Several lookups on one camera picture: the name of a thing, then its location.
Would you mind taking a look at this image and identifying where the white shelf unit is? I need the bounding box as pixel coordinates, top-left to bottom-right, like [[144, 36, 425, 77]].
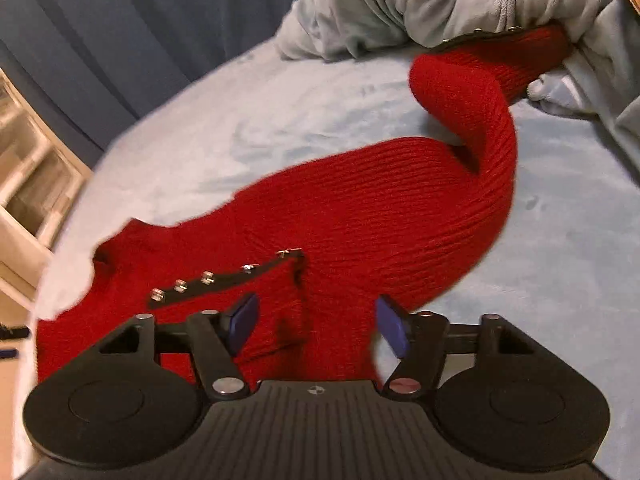
[[0, 67, 97, 311]]

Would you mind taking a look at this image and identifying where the red knit sweater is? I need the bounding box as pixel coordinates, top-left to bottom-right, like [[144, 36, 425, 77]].
[[36, 25, 574, 392]]

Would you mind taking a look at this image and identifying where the dark blue curtain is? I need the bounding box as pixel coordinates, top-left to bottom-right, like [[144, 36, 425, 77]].
[[0, 0, 332, 162]]

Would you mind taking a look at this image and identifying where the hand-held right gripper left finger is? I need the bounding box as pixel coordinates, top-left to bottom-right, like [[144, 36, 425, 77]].
[[94, 293, 261, 402]]

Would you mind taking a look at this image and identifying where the light blue bed blanket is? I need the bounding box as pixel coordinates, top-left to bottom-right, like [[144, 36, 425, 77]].
[[14, 35, 640, 480]]

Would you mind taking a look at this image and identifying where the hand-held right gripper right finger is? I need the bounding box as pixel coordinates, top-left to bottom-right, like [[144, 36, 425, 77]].
[[375, 294, 547, 402]]

